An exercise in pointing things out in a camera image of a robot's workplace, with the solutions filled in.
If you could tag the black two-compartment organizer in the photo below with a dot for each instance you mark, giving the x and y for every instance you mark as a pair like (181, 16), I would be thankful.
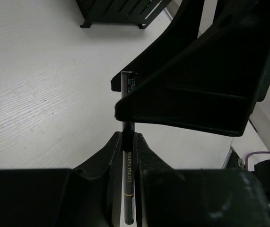
(120, 12)

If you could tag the aluminium rail right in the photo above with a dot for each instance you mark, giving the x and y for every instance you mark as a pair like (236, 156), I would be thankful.
(246, 151)

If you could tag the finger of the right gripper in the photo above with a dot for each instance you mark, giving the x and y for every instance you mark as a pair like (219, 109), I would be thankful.
(191, 18)
(211, 85)

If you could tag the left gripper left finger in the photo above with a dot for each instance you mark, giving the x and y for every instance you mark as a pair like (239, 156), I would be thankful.
(89, 195)

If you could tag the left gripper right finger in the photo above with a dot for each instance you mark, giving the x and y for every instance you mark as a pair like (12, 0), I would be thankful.
(168, 197)

